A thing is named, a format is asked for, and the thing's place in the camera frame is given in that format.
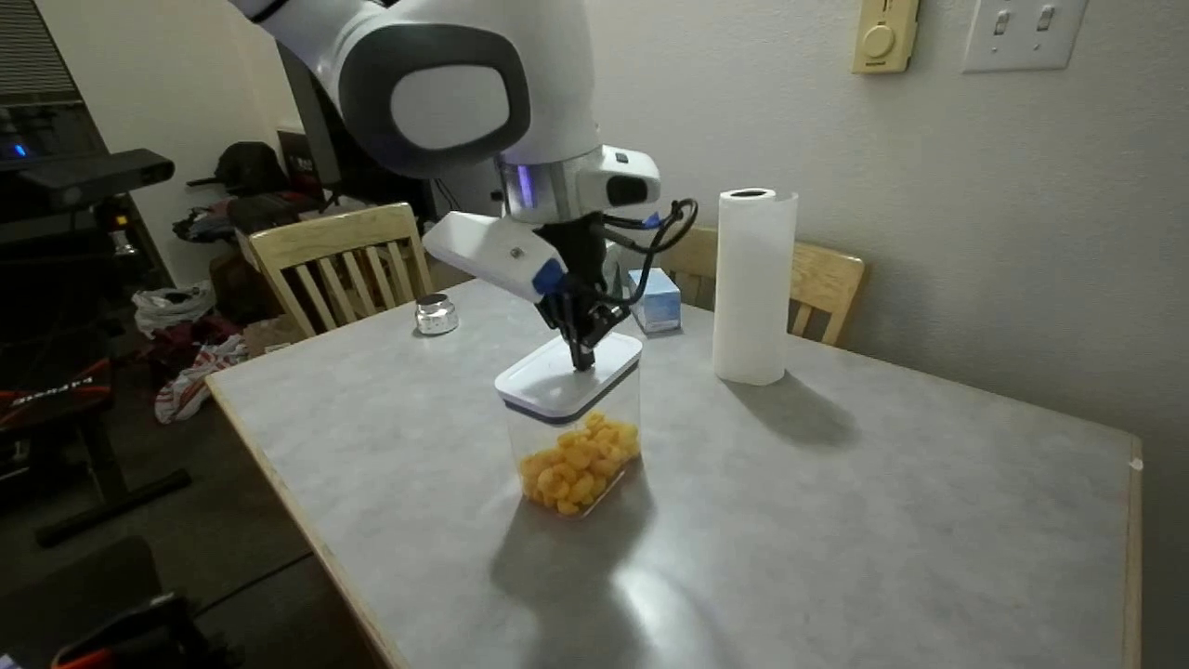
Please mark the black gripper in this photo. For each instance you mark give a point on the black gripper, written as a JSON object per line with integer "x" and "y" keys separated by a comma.
{"x": 582, "y": 256}

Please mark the white container lid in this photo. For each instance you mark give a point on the white container lid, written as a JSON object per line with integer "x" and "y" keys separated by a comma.
{"x": 557, "y": 383}

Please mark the clear container with yellow snacks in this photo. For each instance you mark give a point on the clear container with yellow snacks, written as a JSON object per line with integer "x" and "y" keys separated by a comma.
{"x": 578, "y": 468}

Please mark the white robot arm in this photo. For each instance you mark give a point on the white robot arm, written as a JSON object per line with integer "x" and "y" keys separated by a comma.
{"x": 420, "y": 100}

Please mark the small blue box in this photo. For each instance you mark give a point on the small blue box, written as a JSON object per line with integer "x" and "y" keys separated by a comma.
{"x": 657, "y": 303}

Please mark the white paper towel roll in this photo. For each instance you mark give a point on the white paper towel roll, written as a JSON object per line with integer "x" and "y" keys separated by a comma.
{"x": 752, "y": 286}

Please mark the wooden slat-back chair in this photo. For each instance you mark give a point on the wooden slat-back chair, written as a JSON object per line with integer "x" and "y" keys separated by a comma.
{"x": 827, "y": 282}
{"x": 337, "y": 245}

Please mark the black cap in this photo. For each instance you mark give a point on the black cap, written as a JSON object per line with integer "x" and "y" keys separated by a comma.
{"x": 252, "y": 170}

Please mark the white red cloth pile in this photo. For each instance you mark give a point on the white red cloth pile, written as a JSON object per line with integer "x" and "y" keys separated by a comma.
{"x": 198, "y": 374}

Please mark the black red bag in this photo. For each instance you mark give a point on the black red bag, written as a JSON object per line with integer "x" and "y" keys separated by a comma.
{"x": 132, "y": 636}

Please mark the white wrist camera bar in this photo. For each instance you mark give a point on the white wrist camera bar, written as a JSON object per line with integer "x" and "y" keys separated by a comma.
{"x": 489, "y": 256}

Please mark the beige wall thermostat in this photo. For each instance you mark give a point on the beige wall thermostat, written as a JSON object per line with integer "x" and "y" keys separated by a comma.
{"x": 885, "y": 38}

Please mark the black camera bar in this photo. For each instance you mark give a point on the black camera bar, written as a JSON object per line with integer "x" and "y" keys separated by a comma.
{"x": 98, "y": 178}

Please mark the white light switch plate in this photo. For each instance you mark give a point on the white light switch plate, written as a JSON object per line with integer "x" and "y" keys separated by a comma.
{"x": 1026, "y": 35}

